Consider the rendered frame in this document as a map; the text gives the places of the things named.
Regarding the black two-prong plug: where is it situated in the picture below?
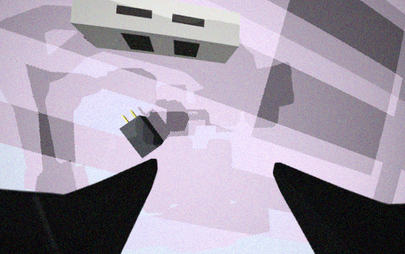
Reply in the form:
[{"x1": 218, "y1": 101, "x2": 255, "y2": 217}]
[{"x1": 120, "y1": 110, "x2": 164, "y2": 159}]

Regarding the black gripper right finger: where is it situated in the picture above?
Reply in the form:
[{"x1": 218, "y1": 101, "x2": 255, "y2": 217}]
[{"x1": 273, "y1": 162, "x2": 405, "y2": 254}]

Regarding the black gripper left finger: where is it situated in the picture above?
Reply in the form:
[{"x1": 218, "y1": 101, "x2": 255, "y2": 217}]
[{"x1": 0, "y1": 159, "x2": 157, "y2": 254}]

